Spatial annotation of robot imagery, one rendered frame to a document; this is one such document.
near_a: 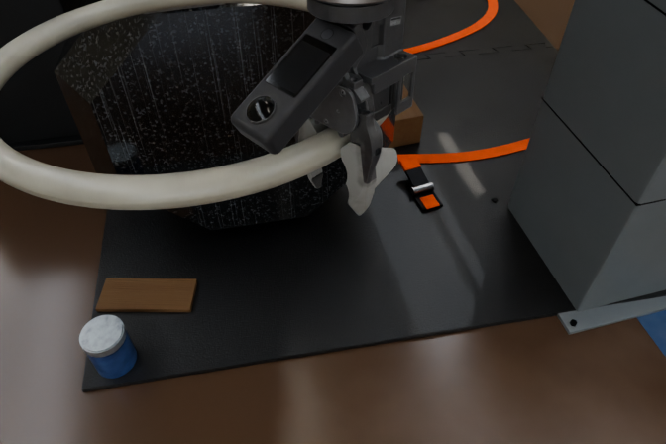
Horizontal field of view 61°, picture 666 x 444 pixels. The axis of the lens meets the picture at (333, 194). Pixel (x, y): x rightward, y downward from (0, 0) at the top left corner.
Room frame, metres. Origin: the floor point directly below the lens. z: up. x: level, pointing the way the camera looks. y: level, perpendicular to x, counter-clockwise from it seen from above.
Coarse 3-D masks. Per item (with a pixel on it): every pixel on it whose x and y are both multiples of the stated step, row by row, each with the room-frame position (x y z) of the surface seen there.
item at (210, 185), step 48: (144, 0) 0.75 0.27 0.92; (192, 0) 0.77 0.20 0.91; (240, 0) 0.78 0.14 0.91; (288, 0) 0.75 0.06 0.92; (48, 48) 0.64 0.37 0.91; (0, 144) 0.39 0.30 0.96; (336, 144) 0.39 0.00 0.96; (48, 192) 0.33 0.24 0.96; (96, 192) 0.33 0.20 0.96; (144, 192) 0.32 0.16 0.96; (192, 192) 0.33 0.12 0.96; (240, 192) 0.33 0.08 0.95
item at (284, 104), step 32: (320, 32) 0.41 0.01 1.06; (352, 32) 0.40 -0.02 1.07; (288, 64) 0.38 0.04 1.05; (320, 64) 0.38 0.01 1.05; (352, 64) 0.39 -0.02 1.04; (256, 96) 0.36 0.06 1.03; (288, 96) 0.35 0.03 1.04; (320, 96) 0.36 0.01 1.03; (256, 128) 0.33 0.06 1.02; (288, 128) 0.34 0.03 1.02
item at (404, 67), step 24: (312, 0) 0.41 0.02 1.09; (336, 24) 0.42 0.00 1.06; (360, 24) 0.42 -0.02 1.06; (384, 24) 0.43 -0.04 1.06; (384, 48) 0.43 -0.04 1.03; (360, 72) 0.40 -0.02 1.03; (384, 72) 0.40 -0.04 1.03; (408, 72) 0.43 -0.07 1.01; (336, 96) 0.39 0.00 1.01; (360, 96) 0.38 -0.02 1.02; (384, 96) 0.42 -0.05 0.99; (408, 96) 0.43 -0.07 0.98; (336, 120) 0.39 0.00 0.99
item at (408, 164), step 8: (400, 160) 1.35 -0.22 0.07; (408, 160) 1.35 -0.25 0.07; (416, 160) 1.35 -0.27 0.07; (408, 168) 1.32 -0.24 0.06; (416, 168) 1.32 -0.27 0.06; (408, 176) 1.29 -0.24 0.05; (416, 176) 1.29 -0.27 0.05; (424, 176) 1.29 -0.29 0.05; (408, 184) 1.29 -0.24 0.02; (416, 184) 1.26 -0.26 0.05; (424, 184) 1.26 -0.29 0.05; (432, 184) 1.26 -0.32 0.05; (416, 192) 1.24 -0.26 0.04; (424, 192) 1.25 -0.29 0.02; (432, 192) 1.25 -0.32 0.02; (416, 200) 1.21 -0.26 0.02; (424, 200) 1.21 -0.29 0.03; (432, 200) 1.21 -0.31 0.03; (424, 208) 1.18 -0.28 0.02; (432, 208) 1.19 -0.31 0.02
